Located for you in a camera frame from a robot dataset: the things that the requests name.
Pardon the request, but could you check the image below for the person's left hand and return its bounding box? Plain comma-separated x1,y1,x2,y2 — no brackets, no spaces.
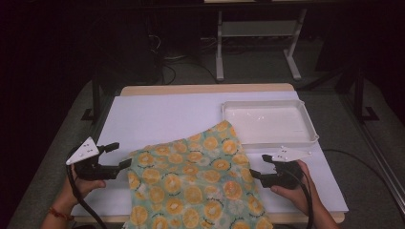
60,165,108,208

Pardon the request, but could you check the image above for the white foam board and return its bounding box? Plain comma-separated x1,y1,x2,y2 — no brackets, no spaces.
71,91,350,215

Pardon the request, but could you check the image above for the black metal stand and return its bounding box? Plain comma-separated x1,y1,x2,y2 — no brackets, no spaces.
352,68,380,122
80,71,103,123

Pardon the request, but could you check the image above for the orange slice print cloth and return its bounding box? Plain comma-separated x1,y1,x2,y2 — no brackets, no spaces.
122,119,275,229

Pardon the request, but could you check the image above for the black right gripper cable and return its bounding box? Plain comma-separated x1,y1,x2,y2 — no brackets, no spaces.
280,166,315,229

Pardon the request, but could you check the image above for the bundle of dark cables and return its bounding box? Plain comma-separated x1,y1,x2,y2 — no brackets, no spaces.
148,33,221,86

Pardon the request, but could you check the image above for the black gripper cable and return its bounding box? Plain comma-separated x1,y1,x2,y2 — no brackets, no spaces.
65,149,109,229
280,166,315,229

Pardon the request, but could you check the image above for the person's right hand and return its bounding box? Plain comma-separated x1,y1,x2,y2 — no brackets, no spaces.
270,159,319,215

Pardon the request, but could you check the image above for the white plastic tray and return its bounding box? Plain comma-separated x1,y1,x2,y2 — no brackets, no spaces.
222,98,320,149

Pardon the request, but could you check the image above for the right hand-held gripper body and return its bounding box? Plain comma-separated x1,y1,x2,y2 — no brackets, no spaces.
263,146,313,190

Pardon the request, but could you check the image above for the red string bracelet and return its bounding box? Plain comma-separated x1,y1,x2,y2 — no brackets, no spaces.
48,206,75,222

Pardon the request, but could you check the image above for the white metal table frame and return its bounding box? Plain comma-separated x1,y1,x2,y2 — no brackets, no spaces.
215,9,308,82

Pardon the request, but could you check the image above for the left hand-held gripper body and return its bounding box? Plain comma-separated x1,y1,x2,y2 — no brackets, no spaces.
65,136,120,181

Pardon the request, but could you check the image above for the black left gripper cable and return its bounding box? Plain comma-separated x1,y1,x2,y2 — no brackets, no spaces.
65,149,109,229

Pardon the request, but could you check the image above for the thin black floor cable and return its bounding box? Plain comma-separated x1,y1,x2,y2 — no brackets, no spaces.
321,148,405,208

